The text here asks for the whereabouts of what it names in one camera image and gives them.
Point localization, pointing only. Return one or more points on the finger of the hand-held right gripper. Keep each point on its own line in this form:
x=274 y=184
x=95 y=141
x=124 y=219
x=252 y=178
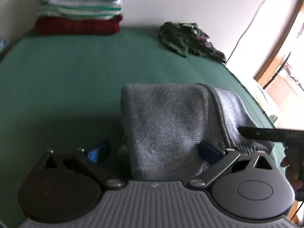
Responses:
x=261 y=134

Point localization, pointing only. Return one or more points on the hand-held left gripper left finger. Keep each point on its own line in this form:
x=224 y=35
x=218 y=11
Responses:
x=99 y=152

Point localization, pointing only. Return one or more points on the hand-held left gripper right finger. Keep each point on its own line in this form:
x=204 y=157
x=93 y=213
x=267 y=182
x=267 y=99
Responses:
x=209 y=152

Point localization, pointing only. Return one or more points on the grey-blue striped knit sweater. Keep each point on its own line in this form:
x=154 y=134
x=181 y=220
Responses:
x=166 y=123

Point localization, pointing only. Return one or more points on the person's right hand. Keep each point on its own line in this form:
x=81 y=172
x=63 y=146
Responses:
x=294 y=181

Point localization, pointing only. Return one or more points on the crumpled dark green garment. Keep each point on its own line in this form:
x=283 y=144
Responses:
x=180 y=40

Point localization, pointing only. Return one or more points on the folded red sweater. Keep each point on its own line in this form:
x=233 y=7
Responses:
x=76 y=26

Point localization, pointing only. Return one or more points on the folded green striped shirt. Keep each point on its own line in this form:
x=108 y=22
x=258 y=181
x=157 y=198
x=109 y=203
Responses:
x=78 y=11

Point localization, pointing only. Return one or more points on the blue patterned cloth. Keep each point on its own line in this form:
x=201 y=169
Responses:
x=3 y=45

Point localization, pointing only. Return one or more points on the folded white garment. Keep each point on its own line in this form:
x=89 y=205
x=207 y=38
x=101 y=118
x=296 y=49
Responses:
x=78 y=2

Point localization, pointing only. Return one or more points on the wooden window frame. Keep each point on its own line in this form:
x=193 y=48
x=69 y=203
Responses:
x=277 y=52

